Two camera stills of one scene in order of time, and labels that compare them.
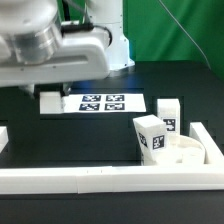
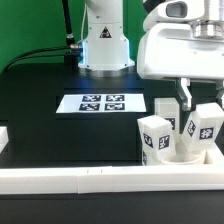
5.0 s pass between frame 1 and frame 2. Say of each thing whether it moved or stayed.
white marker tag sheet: stayed
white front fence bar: stayed
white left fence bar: stayed
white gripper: moved
